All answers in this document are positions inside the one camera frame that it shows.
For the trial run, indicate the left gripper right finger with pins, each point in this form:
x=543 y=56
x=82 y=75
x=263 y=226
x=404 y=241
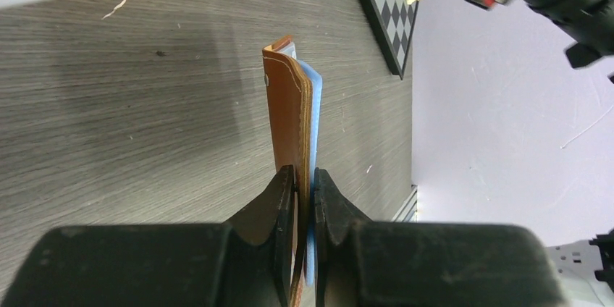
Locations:
x=362 y=262

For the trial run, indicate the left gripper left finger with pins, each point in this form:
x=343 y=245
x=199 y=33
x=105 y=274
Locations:
x=243 y=261

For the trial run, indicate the brown leather card holder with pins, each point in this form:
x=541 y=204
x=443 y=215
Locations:
x=293 y=90

